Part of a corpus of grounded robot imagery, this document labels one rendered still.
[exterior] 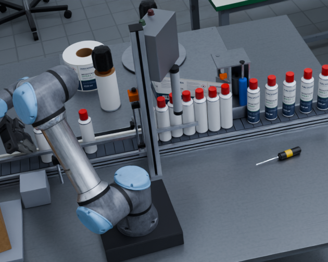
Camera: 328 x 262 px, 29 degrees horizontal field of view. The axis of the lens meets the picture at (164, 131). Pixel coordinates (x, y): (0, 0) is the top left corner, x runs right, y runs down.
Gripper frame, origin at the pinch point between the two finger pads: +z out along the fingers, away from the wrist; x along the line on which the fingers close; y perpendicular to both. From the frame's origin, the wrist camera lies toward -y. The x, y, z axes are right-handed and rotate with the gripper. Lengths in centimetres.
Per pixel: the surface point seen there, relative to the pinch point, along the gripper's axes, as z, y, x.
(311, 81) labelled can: 47, -2, -104
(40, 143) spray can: -2.7, -1.7, -6.0
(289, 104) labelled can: 51, -2, -91
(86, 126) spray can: 3.3, -1.4, -24.2
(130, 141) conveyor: 24.1, 1.9, -30.8
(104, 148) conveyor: 19.1, 1.2, -21.0
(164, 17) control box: -19, -7, -76
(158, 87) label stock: 21, 18, -51
